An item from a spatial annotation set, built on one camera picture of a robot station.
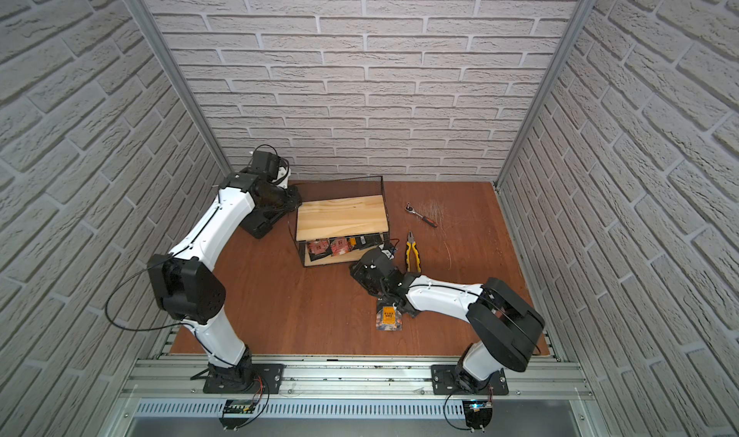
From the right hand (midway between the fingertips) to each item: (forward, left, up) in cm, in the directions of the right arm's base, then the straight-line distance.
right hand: (354, 268), depth 85 cm
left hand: (+19, +15, +13) cm, 27 cm away
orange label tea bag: (-13, -10, -8) cm, 18 cm away
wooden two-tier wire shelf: (+14, +4, +5) cm, 16 cm away
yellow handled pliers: (+12, -20, -8) cm, 25 cm away
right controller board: (-37, -30, -11) cm, 49 cm away
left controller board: (-32, +31, -11) cm, 46 cm away
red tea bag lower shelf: (+12, +13, -6) cm, 19 cm away
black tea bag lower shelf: (+14, -4, -7) cm, 16 cm away
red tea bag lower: (+12, +6, -6) cm, 15 cm away
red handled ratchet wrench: (+28, -22, -8) cm, 36 cm away
